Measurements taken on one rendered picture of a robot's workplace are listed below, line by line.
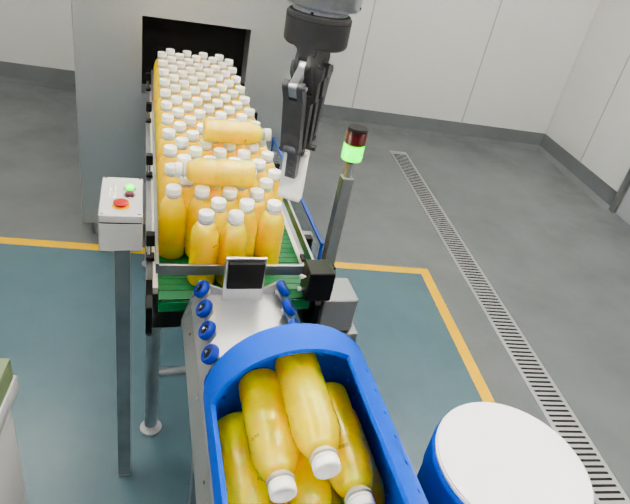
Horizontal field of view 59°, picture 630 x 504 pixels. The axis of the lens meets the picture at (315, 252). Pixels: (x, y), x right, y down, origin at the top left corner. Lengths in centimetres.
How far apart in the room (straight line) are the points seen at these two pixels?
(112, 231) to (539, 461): 103
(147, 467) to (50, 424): 41
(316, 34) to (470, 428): 76
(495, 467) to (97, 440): 159
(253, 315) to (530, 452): 68
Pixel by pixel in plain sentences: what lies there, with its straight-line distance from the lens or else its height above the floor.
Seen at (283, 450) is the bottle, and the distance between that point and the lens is 84.
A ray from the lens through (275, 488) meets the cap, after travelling 82.
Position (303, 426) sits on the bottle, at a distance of 82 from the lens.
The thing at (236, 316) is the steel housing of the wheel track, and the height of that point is 93.
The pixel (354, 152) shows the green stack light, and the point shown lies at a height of 119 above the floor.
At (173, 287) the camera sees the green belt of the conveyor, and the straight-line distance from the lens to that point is 149.
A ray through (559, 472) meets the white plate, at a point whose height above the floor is 104.
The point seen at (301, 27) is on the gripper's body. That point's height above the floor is 168.
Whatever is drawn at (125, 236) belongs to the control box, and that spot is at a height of 104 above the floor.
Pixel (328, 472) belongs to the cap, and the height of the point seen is 116.
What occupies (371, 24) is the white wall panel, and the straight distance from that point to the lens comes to 543.
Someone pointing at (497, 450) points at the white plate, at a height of 104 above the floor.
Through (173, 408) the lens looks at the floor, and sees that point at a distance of 239.
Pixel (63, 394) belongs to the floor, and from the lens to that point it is 247.
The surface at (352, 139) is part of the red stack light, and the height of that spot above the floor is 123.
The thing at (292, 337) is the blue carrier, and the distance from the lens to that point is 87.
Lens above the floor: 180
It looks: 32 degrees down
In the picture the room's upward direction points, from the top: 12 degrees clockwise
